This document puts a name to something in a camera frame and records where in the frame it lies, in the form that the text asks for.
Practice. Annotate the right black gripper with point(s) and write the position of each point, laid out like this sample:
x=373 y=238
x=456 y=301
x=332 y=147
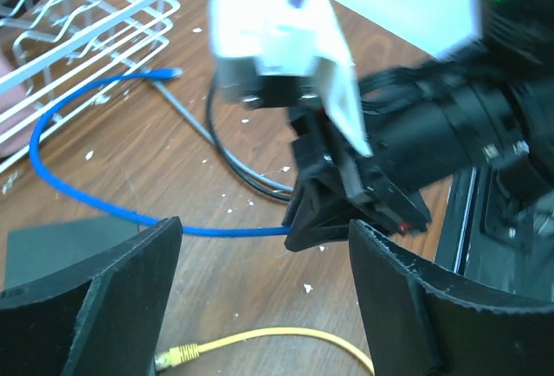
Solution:
x=335 y=185

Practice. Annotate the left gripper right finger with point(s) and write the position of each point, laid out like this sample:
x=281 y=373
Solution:
x=422 y=319

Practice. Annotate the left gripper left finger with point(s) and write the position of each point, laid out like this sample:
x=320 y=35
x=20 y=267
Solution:
x=100 y=316

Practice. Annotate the black network switch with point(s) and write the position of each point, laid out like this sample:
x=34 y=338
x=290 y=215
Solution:
x=38 y=251

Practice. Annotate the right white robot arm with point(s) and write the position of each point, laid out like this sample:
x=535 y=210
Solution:
x=491 y=102

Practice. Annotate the pink cup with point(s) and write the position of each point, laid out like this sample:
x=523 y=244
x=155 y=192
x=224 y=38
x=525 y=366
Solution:
x=10 y=98

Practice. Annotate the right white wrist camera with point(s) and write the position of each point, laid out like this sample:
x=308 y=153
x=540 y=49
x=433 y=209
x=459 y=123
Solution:
x=270 y=50

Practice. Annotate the white wire dish rack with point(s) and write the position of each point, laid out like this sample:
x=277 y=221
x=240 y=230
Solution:
x=58 y=46

